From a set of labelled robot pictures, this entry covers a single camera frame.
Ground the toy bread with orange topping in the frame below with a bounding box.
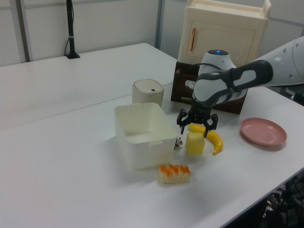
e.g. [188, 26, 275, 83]
[158, 164, 192, 185]

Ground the open wooden drawer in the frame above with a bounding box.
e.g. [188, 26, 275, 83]
[170, 62, 200, 105]

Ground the small panda figurine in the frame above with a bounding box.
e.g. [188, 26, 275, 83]
[173, 137, 184, 151]

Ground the yellow foam cube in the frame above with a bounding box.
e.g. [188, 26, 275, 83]
[185, 132, 206, 156]

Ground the white open plastic box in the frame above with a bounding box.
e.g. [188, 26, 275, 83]
[114, 102, 178, 171]

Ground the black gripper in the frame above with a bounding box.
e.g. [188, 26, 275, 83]
[176, 100, 219, 139]

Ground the dark wood drawer cabinet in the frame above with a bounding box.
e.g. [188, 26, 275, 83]
[175, 59, 249, 115]

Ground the black pole stand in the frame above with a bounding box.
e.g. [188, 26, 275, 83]
[65, 0, 81, 59]

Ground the yellow toy banana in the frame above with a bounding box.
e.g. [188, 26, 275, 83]
[188, 123, 224, 156]

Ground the thin black cable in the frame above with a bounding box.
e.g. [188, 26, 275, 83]
[64, 35, 71, 57]

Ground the beige mini trash can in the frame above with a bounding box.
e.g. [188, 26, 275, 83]
[132, 79, 165, 109]

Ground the orange wooden door handle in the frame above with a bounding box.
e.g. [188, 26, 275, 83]
[189, 27, 197, 52]

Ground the pink plastic plate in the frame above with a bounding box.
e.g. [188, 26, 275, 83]
[240, 117, 287, 151]

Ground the cream plastic storage cabinet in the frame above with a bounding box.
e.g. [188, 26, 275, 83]
[177, 0, 271, 65]

